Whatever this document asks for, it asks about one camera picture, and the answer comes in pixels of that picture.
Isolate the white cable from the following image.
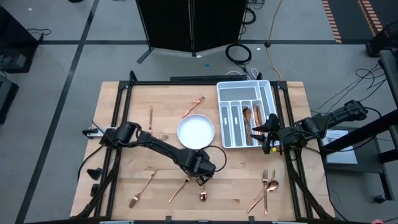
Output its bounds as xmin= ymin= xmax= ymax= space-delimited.
xmin=226 ymin=67 xmax=259 ymax=80

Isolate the yellow floor cable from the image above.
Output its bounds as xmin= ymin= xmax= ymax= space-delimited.
xmin=265 ymin=0 xmax=284 ymax=81

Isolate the black diagonal beam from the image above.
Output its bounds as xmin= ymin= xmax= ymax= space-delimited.
xmin=319 ymin=109 xmax=398 ymax=164

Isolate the white paper sheet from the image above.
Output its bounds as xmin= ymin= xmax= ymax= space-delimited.
xmin=320 ymin=129 xmax=359 ymax=165

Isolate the grey round post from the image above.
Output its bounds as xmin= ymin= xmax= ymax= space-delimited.
xmin=378 ymin=49 xmax=398 ymax=200

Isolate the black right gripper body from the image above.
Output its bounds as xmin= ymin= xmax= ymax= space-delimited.
xmin=262 ymin=113 xmax=303 ymax=156

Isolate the white cutlery tray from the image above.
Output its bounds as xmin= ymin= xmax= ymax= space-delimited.
xmin=216 ymin=80 xmax=280 ymax=149

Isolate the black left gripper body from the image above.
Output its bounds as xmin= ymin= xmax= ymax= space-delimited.
xmin=179 ymin=148 xmax=218 ymax=187

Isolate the small black cabinet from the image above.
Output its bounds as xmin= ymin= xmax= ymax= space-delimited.
xmin=0 ymin=77 xmax=19 ymax=125

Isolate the long black bar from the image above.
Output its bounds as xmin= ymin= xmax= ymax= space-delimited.
xmin=170 ymin=74 xmax=249 ymax=82

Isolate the large black cabinet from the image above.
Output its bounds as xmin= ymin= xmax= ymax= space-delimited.
xmin=0 ymin=6 xmax=40 ymax=75

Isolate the black folding screen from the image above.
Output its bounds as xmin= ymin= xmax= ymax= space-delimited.
xmin=136 ymin=0 xmax=249 ymax=65

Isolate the white round plate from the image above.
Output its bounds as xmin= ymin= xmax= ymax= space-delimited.
xmin=176 ymin=113 xmax=216 ymax=151

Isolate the coiled black cable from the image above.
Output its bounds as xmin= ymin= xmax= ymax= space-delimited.
xmin=225 ymin=43 xmax=252 ymax=65

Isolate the black crate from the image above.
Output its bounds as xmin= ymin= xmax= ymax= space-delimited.
xmin=365 ymin=20 xmax=398 ymax=58

